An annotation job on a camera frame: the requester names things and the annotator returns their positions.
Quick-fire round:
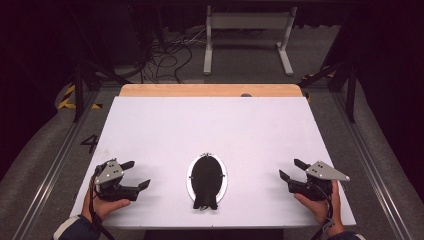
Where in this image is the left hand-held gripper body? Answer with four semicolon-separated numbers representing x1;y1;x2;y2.
94;159;139;202

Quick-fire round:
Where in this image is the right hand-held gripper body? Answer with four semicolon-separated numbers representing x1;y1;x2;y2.
288;160;351;202

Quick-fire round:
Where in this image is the black cloth pouch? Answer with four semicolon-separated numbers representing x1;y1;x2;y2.
191;155;224;211

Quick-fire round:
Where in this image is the person's left hand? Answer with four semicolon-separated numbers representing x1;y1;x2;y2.
81;185;132;223

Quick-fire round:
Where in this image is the person's right hand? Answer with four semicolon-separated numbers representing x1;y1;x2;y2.
293;179;346;238

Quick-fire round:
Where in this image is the white board sheet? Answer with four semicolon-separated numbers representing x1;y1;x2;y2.
69;96;357;230

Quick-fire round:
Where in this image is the black metal stand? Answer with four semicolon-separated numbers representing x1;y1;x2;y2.
297;59;358;124
70;58;132;123

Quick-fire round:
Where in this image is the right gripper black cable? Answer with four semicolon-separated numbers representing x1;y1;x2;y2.
311;181;335;240

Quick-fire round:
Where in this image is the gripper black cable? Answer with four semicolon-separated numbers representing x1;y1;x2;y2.
311;181;335;240
87;164;116;240

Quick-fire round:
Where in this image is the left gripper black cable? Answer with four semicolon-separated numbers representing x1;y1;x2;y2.
87;164;116;240

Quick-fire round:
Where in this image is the aluminium floor rail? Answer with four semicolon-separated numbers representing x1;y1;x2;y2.
331;90;416;240
12;89;100;240

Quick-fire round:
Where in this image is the tangle of black floor cables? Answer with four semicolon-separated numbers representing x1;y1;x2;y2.
138;26;209;85

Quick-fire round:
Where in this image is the white metal stand frame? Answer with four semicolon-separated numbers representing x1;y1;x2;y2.
202;5;299;76

